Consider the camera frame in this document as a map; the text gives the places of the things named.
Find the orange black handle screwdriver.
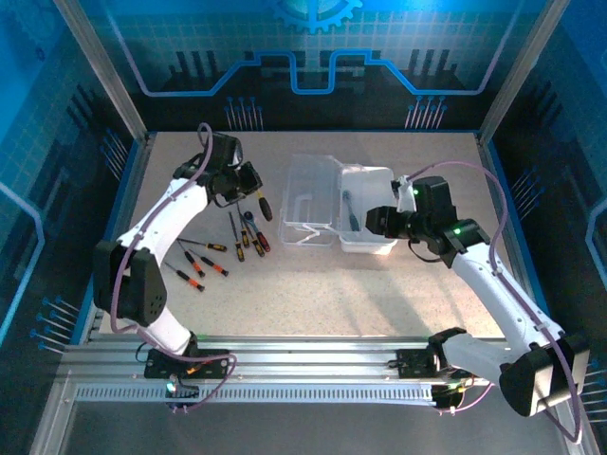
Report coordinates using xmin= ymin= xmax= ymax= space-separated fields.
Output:
xmin=189 ymin=250 xmax=230 ymax=277
xmin=164 ymin=262 xmax=206 ymax=292
xmin=182 ymin=246 xmax=206 ymax=279

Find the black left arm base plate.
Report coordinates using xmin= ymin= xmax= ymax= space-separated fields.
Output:
xmin=143 ymin=347 xmax=232 ymax=380

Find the slotted grey cable duct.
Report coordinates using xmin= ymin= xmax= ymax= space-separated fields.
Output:
xmin=74 ymin=384 xmax=440 ymax=405

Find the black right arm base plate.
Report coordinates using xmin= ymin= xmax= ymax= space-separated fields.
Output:
xmin=395 ymin=348 xmax=484 ymax=380

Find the controller board with green light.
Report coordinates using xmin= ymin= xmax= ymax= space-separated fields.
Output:
xmin=163 ymin=373 xmax=200 ymax=399
xmin=431 ymin=383 xmax=464 ymax=409

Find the clear plastic tool box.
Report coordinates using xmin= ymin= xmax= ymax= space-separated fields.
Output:
xmin=278 ymin=153 xmax=399 ymax=256

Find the aluminium frame post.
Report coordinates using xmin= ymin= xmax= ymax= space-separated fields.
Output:
xmin=52 ymin=0 xmax=149 ymax=141
xmin=477 ymin=0 xmax=571 ymax=141

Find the aluminium mounting beam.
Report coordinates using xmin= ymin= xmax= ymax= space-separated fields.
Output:
xmin=59 ymin=335 xmax=570 ymax=386

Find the thin black cable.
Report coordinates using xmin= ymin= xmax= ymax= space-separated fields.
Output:
xmin=136 ymin=337 xmax=163 ymax=367

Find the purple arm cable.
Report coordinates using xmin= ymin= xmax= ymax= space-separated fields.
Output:
xmin=405 ymin=160 xmax=584 ymax=445
xmin=109 ymin=121 xmax=239 ymax=414

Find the aluminium side rail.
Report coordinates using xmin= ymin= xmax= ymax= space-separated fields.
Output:
xmin=70 ymin=132 xmax=158 ymax=342
xmin=475 ymin=132 xmax=560 ymax=342

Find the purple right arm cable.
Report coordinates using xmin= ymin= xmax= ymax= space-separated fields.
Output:
xmin=405 ymin=160 xmax=584 ymax=445

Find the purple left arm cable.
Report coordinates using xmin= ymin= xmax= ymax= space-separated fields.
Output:
xmin=109 ymin=121 xmax=239 ymax=414

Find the aluminium lower frame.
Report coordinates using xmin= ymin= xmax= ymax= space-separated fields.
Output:
xmin=28 ymin=373 xmax=601 ymax=455

